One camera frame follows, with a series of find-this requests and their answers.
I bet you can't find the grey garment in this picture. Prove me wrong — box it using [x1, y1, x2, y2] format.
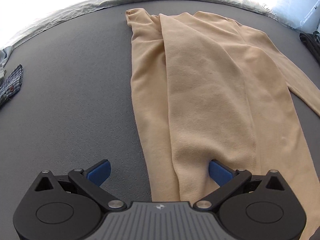
[0, 46, 13, 67]

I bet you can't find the tan long-sleeve shirt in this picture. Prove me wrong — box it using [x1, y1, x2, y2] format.
[125, 8, 320, 240]

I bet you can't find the pile of dark clothes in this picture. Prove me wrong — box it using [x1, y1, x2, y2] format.
[299, 31, 320, 65]

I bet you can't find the plaid button shirt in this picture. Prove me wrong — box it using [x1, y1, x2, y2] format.
[0, 64, 24, 108]

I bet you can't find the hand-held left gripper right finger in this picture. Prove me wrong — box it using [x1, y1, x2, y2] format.
[193, 160, 288, 209]

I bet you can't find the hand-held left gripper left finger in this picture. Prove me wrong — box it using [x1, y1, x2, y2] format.
[35, 159, 127, 209]

